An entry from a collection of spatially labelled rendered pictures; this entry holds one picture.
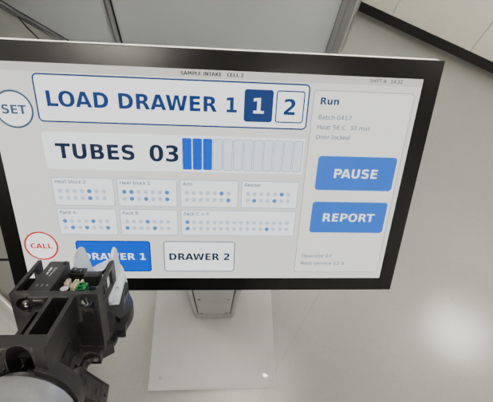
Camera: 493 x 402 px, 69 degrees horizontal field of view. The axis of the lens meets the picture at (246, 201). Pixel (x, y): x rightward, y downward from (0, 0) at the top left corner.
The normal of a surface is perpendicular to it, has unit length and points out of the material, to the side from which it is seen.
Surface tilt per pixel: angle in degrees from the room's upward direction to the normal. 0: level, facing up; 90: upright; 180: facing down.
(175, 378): 3
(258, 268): 50
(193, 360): 3
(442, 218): 0
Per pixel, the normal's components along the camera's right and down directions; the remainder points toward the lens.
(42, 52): 0.07, 0.39
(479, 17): -0.55, 0.72
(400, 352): 0.07, -0.45
